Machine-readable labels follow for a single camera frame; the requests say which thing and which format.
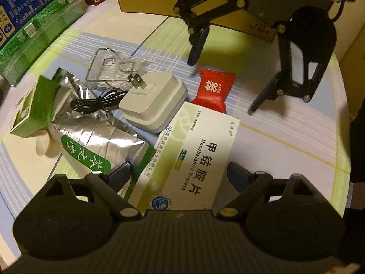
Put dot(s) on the red candy packet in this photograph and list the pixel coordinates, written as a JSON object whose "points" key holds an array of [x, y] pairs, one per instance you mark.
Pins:
{"points": [[212, 90]]}

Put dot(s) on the silver foil pouch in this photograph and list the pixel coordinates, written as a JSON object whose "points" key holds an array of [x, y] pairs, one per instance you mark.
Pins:
{"points": [[99, 131]]}

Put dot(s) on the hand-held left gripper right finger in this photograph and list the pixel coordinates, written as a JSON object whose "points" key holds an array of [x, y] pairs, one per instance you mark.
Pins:
{"points": [[235, 171]]}

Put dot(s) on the white power adapter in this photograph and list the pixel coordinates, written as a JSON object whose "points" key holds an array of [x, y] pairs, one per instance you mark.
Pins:
{"points": [[154, 102]]}

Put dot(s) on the desktop with plaid cloth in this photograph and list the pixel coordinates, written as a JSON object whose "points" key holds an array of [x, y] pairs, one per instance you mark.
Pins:
{"points": [[285, 137]]}

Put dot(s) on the blue carton box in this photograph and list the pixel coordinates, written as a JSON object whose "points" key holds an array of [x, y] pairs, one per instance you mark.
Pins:
{"points": [[25, 0]]}

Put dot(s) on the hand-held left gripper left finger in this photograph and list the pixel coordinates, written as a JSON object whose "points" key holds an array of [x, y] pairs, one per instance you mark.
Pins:
{"points": [[119, 171]]}

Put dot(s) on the green shrink-wrapped carton pack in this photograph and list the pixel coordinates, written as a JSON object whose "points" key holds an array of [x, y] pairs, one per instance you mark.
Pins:
{"points": [[37, 34]]}

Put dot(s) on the white medicine box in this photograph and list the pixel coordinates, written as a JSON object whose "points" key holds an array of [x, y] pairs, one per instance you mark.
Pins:
{"points": [[199, 154]]}

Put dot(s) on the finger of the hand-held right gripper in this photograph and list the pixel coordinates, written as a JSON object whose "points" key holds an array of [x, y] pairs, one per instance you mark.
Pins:
{"points": [[266, 92], [199, 41]]}

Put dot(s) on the clear plastic package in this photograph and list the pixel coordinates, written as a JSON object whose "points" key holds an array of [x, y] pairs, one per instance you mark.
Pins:
{"points": [[111, 65]]}

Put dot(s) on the small green box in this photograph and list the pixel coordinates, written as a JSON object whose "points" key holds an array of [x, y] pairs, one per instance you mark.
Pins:
{"points": [[37, 111]]}

